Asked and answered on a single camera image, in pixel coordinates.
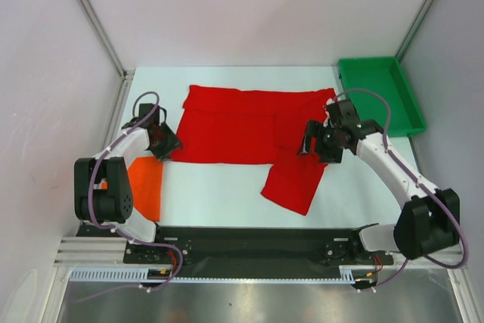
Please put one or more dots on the orange folded t-shirt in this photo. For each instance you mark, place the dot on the orange folded t-shirt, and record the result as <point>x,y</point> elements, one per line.
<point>130,188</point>

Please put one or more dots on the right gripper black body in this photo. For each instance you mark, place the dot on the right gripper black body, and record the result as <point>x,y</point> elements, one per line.
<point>329,138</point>

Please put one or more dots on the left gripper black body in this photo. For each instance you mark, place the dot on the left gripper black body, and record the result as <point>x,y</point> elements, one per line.
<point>168,142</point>

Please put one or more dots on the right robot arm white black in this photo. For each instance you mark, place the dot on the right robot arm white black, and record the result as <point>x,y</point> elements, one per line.
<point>429,215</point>

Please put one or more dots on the white slotted cable duct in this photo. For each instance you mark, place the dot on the white slotted cable duct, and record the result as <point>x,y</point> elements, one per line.
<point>143,275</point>

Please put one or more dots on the aluminium front rail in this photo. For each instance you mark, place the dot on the aluminium front rail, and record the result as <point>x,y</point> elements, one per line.
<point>90,252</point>

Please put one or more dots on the green plastic tray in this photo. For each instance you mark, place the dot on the green plastic tray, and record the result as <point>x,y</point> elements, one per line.
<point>385,77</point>

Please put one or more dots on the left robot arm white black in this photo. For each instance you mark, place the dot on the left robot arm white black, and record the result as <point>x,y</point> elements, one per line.
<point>131,143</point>

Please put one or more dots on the aluminium frame rail left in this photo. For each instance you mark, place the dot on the aluminium frame rail left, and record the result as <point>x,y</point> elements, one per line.
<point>101,34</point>

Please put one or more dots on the red t-shirt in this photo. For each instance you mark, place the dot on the red t-shirt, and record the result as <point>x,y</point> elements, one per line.
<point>256,127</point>

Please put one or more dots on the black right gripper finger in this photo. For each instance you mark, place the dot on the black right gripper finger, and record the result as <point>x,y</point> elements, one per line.
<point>331,155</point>
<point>309,143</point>

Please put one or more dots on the aluminium frame post right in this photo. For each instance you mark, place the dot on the aluminium frame post right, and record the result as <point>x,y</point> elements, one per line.
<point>417,22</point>

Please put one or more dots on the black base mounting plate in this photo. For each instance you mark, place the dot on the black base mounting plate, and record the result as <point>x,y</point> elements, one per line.
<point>262,254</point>

